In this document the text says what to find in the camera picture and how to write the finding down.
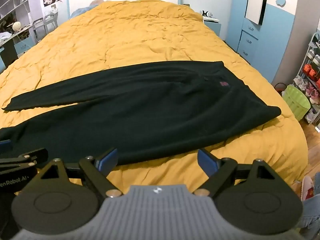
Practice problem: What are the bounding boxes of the white board black edge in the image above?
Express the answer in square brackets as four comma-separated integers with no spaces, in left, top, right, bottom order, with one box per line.
[244,0,270,25]

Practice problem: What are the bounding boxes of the grey shoe rack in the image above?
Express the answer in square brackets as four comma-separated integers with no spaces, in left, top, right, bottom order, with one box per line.
[291,31,320,133]

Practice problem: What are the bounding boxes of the blue nightstand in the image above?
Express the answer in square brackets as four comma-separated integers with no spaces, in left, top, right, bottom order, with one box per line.
[203,17,222,37]

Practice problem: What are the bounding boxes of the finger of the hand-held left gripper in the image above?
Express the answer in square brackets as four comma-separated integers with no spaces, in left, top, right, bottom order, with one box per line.
[0,148,49,173]
[0,139,12,153]

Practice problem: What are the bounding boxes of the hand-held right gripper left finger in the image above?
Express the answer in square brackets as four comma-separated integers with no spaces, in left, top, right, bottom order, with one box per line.
[37,147,123,197]

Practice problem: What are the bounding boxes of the white desk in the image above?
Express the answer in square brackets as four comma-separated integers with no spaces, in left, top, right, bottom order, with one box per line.
[0,24,33,67]

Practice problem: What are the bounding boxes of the black pants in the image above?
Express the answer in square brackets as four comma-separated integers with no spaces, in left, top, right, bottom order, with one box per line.
[0,60,282,167]

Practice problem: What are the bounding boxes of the grey chair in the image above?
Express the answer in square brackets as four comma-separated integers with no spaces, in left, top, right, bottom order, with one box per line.
[44,12,59,34]
[32,18,46,42]

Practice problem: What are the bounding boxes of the group of assorted shoes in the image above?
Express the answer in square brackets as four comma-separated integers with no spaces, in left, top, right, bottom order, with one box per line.
[293,47,320,125]

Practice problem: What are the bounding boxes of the blue pillow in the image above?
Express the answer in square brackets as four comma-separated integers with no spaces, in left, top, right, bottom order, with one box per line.
[69,0,100,18]

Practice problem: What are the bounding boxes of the pink slipper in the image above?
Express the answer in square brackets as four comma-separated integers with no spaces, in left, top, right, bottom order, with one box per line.
[291,176,314,202]

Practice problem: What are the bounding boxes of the white blue wall shelf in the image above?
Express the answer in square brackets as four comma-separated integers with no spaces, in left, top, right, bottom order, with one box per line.
[0,0,32,30]

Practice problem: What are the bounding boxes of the yellow quilted blanket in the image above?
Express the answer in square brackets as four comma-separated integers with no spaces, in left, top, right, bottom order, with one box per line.
[0,0,308,198]

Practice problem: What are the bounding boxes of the person's jeans leg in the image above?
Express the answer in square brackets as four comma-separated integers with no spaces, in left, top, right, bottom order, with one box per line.
[297,195,320,240]

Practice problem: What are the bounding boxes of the blue white wardrobe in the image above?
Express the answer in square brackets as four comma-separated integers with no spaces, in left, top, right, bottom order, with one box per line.
[226,0,320,85]

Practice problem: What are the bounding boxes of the blue desk drawer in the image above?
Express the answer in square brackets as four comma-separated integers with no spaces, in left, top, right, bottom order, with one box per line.
[15,40,32,53]

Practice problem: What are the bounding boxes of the green plastic basket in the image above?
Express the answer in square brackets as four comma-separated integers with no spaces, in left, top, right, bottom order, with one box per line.
[282,84,312,122]

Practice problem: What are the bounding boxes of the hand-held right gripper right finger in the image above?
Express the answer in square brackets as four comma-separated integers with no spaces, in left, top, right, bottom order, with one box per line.
[192,148,278,198]

